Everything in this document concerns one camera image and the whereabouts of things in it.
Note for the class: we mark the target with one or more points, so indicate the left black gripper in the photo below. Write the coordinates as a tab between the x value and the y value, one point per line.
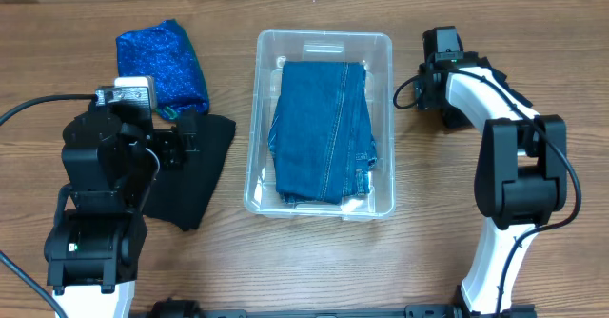
188	130

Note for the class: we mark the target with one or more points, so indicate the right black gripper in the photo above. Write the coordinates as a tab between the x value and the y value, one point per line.
425	87

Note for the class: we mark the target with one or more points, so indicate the long black cloth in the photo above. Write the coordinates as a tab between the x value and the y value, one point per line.
204	175

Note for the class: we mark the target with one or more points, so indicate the blue denim jeans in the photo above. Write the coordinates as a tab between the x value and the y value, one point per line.
321	136

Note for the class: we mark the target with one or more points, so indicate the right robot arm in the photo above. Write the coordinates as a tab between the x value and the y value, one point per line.
520	178

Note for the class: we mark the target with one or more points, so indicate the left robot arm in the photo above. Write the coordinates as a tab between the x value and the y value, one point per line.
120	168

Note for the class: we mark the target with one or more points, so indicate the shiny blue sequin cloth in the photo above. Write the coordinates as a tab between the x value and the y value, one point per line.
165	53

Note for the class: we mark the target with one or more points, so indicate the clear plastic storage bin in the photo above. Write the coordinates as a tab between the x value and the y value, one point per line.
371	49

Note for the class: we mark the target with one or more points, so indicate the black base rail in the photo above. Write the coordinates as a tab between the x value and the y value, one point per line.
191	309

